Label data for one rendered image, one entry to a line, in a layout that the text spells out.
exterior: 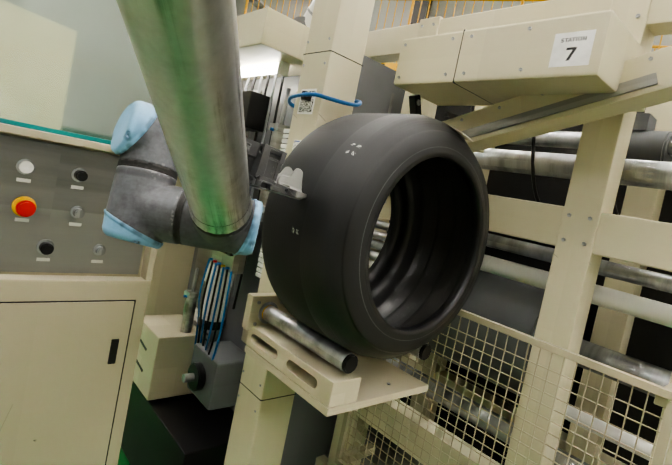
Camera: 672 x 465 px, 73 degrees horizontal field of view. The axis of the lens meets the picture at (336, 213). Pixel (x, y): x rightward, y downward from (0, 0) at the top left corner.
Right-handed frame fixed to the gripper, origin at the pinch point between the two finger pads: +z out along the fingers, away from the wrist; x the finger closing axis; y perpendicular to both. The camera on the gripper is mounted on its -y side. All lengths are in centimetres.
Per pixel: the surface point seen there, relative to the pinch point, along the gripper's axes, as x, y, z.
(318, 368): -1.8, -35.9, 18.0
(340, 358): -6.9, -31.4, 18.6
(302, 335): 7.2, -31.5, 18.5
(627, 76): -35, 50, 56
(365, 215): -12.5, 0.2, 7.4
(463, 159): -12.9, 20.5, 33.7
